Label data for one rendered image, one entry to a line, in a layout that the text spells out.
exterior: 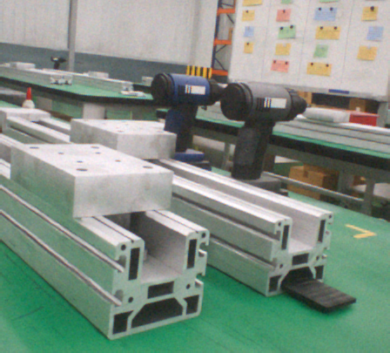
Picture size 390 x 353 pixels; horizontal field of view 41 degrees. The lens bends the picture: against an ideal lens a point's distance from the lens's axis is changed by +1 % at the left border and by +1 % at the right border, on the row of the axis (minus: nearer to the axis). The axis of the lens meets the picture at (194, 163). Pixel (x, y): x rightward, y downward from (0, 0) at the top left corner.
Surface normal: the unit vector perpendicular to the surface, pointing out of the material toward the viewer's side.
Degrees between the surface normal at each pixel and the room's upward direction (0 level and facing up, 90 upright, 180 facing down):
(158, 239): 90
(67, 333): 0
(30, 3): 90
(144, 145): 90
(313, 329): 0
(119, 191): 90
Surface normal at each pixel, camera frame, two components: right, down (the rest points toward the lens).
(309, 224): -0.77, 0.03
